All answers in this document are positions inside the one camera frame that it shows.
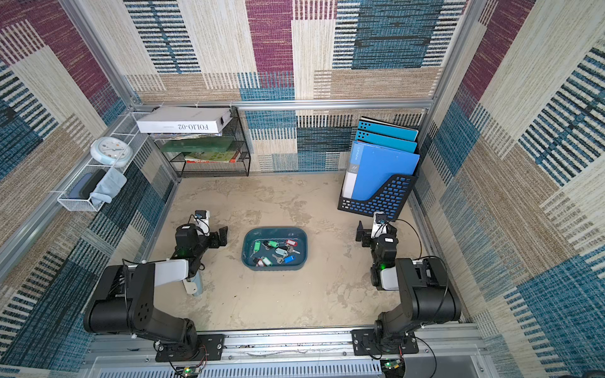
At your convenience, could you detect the teal folder back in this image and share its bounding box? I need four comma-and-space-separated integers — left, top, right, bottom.
358, 117, 418, 142

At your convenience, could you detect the blue folder front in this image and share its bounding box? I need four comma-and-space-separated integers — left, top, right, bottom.
342, 141, 420, 201

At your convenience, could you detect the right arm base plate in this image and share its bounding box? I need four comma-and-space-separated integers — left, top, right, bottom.
351, 329, 419, 358

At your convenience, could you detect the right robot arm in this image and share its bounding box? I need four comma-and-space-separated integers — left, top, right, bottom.
351, 223, 462, 358

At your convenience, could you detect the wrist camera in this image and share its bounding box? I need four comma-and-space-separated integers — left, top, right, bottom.
193, 210, 210, 236
371, 211, 389, 239

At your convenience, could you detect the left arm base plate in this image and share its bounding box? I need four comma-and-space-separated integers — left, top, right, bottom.
155, 333, 225, 363

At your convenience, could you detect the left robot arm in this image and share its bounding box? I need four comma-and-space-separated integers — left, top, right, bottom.
84, 224, 228, 361

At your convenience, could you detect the black mesh file holder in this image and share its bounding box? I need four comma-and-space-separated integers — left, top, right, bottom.
337, 174, 418, 221

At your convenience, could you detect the black wire shelf rack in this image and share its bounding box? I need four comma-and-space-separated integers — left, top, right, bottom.
150, 106, 251, 179

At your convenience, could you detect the light blue cloth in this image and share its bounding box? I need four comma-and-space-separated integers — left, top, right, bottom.
90, 168, 127, 207

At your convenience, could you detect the colourful book lower shelf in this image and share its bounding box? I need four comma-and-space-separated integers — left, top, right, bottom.
184, 151, 240, 163

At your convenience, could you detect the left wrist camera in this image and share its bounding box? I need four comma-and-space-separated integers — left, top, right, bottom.
193, 210, 210, 236

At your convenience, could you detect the teal folder middle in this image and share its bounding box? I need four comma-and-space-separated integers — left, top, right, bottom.
354, 130, 418, 154

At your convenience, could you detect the teal plastic storage box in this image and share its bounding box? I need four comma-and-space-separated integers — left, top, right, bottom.
241, 227, 308, 271

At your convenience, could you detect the blue tag key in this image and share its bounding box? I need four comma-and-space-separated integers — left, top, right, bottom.
277, 256, 296, 264

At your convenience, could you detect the white round clock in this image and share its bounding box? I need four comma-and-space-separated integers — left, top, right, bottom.
90, 136, 133, 168

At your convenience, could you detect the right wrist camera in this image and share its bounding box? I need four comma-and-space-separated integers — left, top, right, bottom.
371, 211, 389, 239

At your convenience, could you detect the dark blue pouch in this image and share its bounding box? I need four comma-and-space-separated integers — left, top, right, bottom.
66, 169, 106, 200

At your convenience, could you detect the white FOLIO-02 box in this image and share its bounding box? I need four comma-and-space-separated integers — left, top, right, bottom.
137, 106, 233, 134

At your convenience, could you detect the teal folder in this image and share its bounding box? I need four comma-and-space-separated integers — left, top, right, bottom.
354, 130, 418, 154
358, 117, 418, 142

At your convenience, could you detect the light blue stapler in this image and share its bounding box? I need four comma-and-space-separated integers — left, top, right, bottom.
182, 271, 203, 297

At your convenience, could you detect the white wire basket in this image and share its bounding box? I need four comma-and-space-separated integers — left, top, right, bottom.
57, 113, 147, 212

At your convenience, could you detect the green book on shelf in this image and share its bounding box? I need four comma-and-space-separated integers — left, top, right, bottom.
161, 136, 235, 153

